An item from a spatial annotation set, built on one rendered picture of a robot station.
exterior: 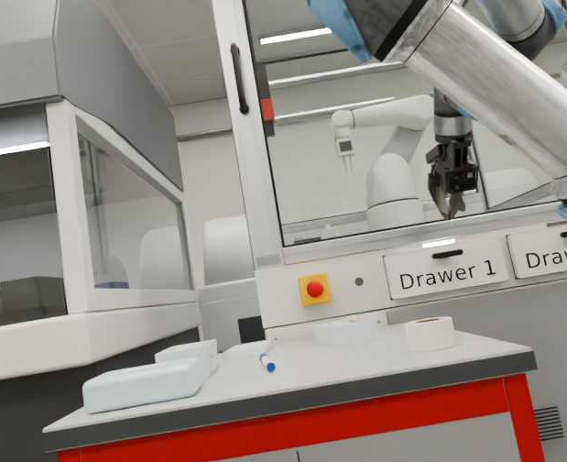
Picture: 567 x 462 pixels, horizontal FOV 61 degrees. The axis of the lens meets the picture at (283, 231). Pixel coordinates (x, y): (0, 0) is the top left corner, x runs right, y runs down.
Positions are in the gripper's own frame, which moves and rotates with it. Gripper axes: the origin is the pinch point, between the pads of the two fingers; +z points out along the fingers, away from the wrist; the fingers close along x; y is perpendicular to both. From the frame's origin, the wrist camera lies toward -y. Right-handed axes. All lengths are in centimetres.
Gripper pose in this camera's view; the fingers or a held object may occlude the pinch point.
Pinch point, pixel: (447, 214)
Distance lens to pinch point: 118.5
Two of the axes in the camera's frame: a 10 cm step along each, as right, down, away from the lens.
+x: 9.9, -1.7, 0.0
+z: 1.5, 8.7, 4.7
